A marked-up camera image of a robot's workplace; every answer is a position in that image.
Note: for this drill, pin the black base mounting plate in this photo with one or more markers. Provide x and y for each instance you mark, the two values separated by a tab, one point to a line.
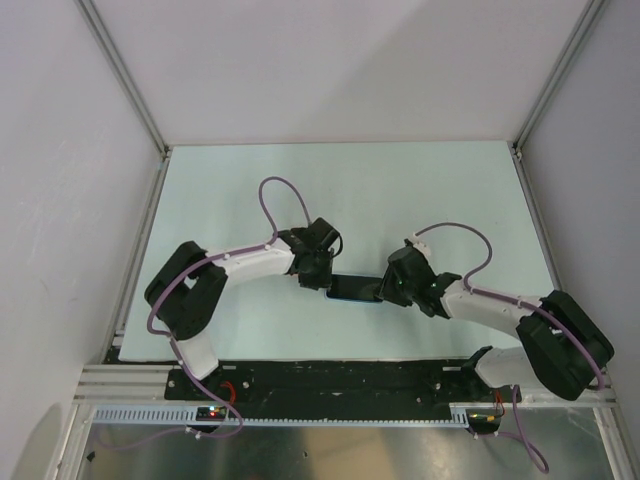
340	390

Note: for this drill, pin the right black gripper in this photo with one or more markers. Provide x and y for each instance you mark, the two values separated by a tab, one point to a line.
386	293

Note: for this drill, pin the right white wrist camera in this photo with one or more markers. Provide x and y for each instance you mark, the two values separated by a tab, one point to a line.
419	245

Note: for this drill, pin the aluminium front frame rail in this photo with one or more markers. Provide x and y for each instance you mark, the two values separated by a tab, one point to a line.
145	384

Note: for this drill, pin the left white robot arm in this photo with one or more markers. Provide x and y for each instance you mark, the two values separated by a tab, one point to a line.
185	292

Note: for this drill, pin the right aluminium frame post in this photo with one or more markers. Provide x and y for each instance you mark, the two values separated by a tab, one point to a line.
569	54

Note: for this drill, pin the left aluminium frame post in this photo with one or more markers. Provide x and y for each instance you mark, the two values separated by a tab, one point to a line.
99	30

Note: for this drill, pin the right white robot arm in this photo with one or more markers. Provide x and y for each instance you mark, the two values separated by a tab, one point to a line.
561	349

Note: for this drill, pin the aluminium frame post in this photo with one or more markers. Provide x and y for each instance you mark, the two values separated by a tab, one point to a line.
569	54
99	30

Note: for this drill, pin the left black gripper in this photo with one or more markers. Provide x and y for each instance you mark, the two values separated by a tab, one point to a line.
323	280

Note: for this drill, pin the blue cased smartphone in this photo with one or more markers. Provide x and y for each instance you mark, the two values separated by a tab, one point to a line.
356	288

